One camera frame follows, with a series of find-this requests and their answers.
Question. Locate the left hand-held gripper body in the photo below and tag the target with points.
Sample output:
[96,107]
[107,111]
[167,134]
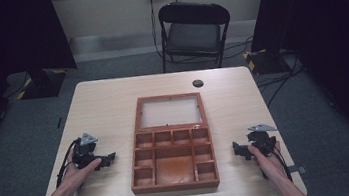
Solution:
[84,156]

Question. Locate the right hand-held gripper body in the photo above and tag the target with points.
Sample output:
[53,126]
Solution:
[263,140]

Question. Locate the wooden compartment box with glass lid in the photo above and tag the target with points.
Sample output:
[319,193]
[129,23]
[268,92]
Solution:
[174,170]

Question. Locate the person's left hand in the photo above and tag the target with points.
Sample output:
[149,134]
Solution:
[77,177]

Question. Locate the person's right hand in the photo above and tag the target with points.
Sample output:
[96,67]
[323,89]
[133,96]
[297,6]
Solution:
[269,165]

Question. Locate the black stand base yellow tape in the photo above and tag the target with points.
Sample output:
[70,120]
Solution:
[265,61]
[43,84]

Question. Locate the black folding chair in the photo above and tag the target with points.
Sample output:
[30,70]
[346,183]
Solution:
[193,35]

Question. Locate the black curtain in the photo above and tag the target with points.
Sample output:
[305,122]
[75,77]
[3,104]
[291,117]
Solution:
[333,41]

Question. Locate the grey table bracket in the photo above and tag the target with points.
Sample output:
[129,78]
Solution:
[297,169]

